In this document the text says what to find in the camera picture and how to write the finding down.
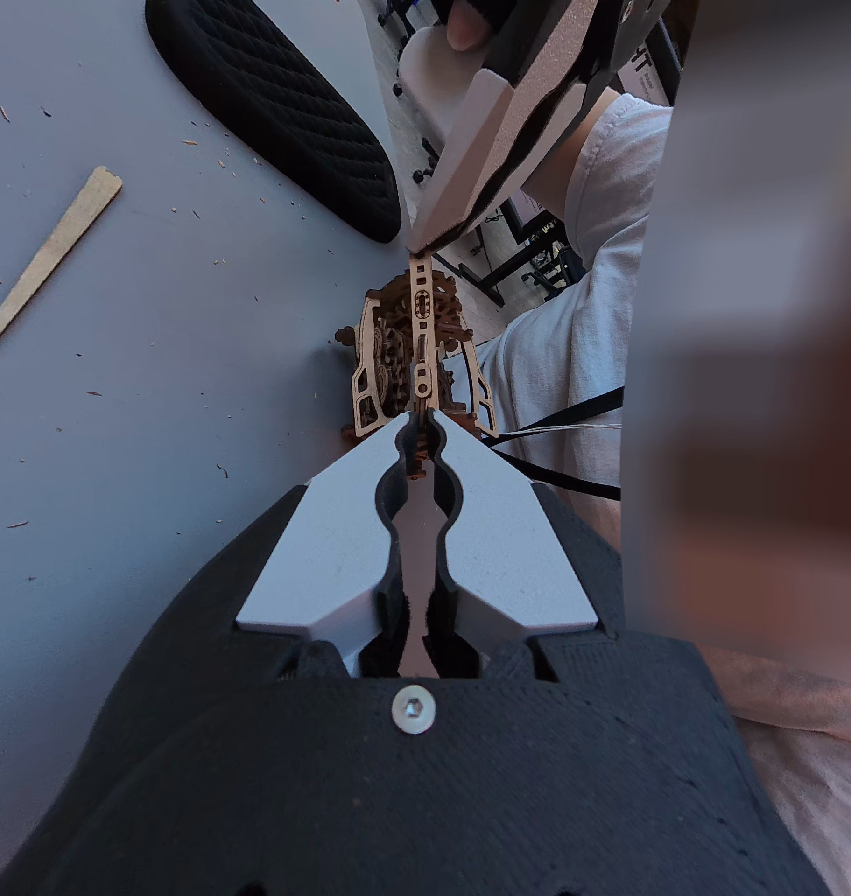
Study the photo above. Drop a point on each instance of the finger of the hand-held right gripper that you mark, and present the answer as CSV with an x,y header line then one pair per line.
x,y
572,108
481,140

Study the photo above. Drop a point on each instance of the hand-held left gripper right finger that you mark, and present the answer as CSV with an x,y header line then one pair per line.
x,y
509,560

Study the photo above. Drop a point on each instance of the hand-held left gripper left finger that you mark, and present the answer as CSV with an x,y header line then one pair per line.
x,y
313,560

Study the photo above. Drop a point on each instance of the wooden strip part with holes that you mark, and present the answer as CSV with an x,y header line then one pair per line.
x,y
420,301

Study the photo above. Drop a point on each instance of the wooden mechanical model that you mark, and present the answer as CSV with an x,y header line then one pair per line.
x,y
376,350

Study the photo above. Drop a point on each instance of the person's right forearm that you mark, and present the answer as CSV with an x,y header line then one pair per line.
x,y
558,168

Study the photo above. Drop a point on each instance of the grey desk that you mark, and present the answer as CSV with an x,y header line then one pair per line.
x,y
152,434

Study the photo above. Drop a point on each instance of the person's right hand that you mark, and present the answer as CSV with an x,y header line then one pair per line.
x,y
471,24

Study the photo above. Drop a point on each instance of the black office chair base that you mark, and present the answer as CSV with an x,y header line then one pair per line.
x,y
425,168

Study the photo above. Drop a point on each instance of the black mesh wrist rest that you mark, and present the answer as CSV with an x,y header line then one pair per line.
x,y
278,105

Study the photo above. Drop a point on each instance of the person's white shirt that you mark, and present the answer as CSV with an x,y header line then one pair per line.
x,y
572,350

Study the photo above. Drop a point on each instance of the thin wooden stick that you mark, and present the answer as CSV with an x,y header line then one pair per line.
x,y
54,252

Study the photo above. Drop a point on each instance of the black table frame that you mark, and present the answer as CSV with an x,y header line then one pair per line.
x,y
509,266

